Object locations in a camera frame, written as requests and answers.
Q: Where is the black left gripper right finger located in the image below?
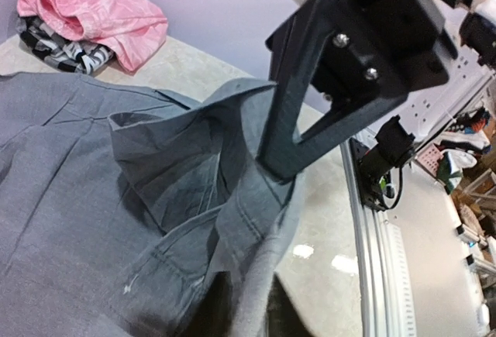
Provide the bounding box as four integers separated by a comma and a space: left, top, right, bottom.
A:
265, 275, 312, 337

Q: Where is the pink folded garment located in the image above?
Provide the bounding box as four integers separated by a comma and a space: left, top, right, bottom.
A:
16, 0, 168, 73

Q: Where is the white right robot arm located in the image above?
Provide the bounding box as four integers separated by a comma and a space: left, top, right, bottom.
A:
257, 0, 485, 180

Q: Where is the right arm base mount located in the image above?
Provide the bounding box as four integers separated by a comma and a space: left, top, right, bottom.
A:
349, 115, 415, 211

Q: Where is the grey button-up shirt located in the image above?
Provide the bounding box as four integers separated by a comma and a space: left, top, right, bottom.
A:
1, 73, 303, 336

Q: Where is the black white patterned garment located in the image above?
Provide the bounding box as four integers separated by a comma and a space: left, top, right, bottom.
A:
16, 16, 115, 75

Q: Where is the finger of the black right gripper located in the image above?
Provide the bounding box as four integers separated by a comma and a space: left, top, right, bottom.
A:
257, 0, 408, 181

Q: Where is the aluminium front rail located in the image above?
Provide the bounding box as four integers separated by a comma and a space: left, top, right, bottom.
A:
340, 139, 418, 336

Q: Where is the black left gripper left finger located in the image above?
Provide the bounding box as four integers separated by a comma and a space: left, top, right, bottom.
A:
196, 271, 240, 337

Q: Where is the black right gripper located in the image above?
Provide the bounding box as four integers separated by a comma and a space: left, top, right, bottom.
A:
267, 0, 457, 104

